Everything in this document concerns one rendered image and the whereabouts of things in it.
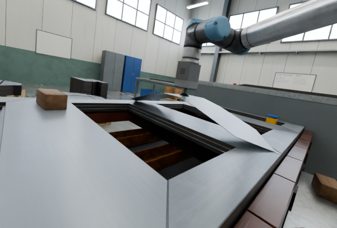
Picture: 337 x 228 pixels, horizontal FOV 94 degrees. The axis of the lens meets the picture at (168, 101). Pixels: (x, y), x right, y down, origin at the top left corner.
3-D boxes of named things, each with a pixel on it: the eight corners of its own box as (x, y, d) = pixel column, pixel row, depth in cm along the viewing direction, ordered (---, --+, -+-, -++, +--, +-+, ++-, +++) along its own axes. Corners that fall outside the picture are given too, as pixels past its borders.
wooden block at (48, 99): (35, 102, 55) (36, 88, 54) (55, 102, 59) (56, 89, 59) (44, 110, 47) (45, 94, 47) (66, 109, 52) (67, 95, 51)
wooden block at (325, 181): (341, 205, 52) (345, 192, 51) (317, 196, 55) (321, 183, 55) (331, 190, 60) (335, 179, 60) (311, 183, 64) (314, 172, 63)
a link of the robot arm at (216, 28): (241, 23, 53) (217, 30, 63) (217, 9, 48) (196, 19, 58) (235, 46, 54) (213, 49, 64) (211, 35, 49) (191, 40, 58)
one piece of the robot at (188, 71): (185, 56, 72) (179, 91, 74) (173, 51, 65) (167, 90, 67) (204, 57, 66) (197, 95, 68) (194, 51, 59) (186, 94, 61)
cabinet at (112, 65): (102, 90, 773) (106, 49, 748) (98, 89, 807) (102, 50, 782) (120, 91, 843) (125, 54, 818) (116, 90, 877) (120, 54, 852)
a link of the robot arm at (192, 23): (196, 14, 57) (183, 20, 65) (190, 45, 59) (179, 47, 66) (212, 21, 61) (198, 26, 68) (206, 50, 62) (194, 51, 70)
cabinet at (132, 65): (122, 92, 851) (126, 55, 825) (118, 90, 884) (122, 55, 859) (138, 93, 921) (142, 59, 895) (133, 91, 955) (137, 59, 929)
